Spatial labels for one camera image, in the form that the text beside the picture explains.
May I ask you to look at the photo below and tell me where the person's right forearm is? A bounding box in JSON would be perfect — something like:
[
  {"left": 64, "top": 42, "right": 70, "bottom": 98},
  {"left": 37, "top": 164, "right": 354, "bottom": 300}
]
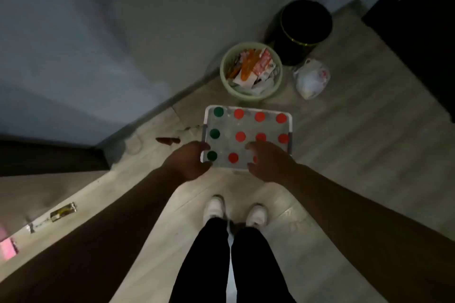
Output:
[{"left": 284, "top": 164, "right": 455, "bottom": 303}]

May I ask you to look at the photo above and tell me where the pile of crumpled wrappers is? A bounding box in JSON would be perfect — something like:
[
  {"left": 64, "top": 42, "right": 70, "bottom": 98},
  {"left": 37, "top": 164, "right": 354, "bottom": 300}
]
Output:
[{"left": 227, "top": 49, "right": 277, "bottom": 96}]

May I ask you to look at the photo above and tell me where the black round trash can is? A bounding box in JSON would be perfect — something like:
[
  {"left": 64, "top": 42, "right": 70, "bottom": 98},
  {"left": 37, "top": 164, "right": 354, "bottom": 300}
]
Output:
[{"left": 264, "top": 0, "right": 334, "bottom": 67}]

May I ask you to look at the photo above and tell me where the dark wood wardrobe unit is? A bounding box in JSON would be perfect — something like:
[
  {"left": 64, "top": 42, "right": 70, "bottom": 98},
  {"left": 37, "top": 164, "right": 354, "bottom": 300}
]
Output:
[{"left": 0, "top": 137, "right": 110, "bottom": 243}]

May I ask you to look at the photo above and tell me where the pink paper note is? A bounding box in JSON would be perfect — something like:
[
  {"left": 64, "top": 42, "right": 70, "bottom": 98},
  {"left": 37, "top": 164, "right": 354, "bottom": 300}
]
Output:
[{"left": 0, "top": 237, "right": 18, "bottom": 261}]

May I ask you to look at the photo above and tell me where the white plastic basket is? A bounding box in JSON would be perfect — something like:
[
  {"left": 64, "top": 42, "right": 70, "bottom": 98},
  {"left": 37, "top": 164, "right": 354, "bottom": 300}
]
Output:
[{"left": 200, "top": 105, "right": 293, "bottom": 172}]

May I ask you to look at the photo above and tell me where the white tied plastic bag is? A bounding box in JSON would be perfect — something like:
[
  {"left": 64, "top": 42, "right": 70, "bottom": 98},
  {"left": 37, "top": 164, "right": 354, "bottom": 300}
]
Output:
[{"left": 292, "top": 58, "right": 331, "bottom": 101}]

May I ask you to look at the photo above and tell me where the person's white shoe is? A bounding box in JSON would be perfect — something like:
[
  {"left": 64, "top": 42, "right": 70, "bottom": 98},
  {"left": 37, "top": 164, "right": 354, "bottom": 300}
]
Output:
[
  {"left": 246, "top": 204, "right": 268, "bottom": 229},
  {"left": 203, "top": 195, "right": 226, "bottom": 223}
]

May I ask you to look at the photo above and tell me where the person's right hand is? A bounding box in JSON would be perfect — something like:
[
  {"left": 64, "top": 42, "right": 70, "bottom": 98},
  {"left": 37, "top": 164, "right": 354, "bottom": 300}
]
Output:
[{"left": 245, "top": 140, "right": 298, "bottom": 183}]

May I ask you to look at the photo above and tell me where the person's left forearm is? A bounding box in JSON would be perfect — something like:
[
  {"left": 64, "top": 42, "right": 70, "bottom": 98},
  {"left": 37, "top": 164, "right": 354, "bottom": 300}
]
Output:
[{"left": 0, "top": 166, "right": 185, "bottom": 303}]

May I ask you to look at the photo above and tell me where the person's left hand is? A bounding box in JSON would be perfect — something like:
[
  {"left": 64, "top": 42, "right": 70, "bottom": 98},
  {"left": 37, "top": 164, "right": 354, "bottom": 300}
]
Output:
[{"left": 162, "top": 141, "right": 213, "bottom": 183}]

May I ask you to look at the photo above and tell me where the group of bottles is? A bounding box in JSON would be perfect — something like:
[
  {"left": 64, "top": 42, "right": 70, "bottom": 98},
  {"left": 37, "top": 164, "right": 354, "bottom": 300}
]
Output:
[{"left": 208, "top": 106, "right": 291, "bottom": 165}]

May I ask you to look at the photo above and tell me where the person's right white shoe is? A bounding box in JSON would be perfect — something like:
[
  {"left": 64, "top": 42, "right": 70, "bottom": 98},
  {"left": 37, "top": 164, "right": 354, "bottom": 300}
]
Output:
[{"left": 246, "top": 204, "right": 268, "bottom": 229}]

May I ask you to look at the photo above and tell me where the pale green waste bin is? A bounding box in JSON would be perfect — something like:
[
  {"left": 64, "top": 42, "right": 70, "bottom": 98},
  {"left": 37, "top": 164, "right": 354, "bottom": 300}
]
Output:
[{"left": 219, "top": 42, "right": 284, "bottom": 102}]

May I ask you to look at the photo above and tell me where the person's right black trouser leg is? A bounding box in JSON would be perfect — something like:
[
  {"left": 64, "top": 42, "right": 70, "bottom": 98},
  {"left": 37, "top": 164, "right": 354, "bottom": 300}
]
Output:
[{"left": 231, "top": 227, "right": 296, "bottom": 303}]

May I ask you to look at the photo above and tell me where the person's left white shoe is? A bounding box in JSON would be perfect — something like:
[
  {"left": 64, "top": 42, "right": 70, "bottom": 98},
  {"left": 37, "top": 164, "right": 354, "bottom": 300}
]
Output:
[{"left": 203, "top": 195, "right": 226, "bottom": 223}]

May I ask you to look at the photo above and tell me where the small yellow black wrapper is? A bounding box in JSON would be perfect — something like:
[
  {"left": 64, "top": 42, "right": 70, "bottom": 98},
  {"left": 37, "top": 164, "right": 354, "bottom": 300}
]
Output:
[{"left": 27, "top": 202, "right": 78, "bottom": 234}]

